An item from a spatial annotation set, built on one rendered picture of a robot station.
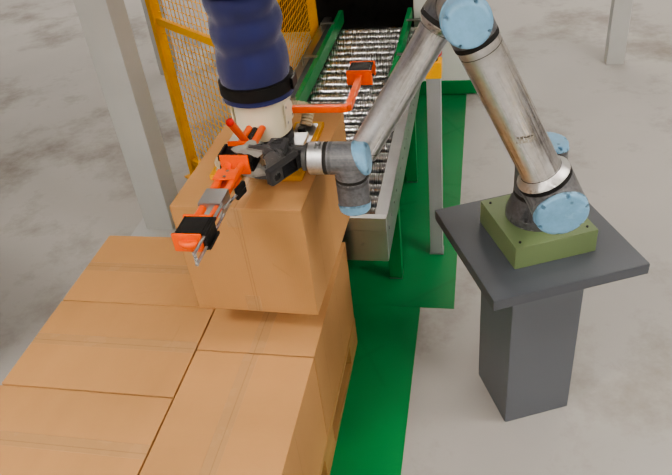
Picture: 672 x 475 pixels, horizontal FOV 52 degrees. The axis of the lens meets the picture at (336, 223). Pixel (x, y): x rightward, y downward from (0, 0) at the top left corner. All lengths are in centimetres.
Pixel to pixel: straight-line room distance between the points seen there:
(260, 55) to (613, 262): 121
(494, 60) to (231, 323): 125
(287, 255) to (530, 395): 111
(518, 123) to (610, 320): 153
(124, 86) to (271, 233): 169
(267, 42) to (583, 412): 176
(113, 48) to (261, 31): 157
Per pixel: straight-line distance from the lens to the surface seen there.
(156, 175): 368
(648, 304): 326
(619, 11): 531
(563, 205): 192
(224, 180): 187
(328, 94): 378
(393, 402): 276
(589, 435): 272
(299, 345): 224
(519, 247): 212
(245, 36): 193
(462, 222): 235
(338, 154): 181
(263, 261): 205
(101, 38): 342
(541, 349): 249
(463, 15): 164
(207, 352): 230
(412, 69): 185
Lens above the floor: 212
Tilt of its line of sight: 35 degrees down
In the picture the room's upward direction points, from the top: 7 degrees counter-clockwise
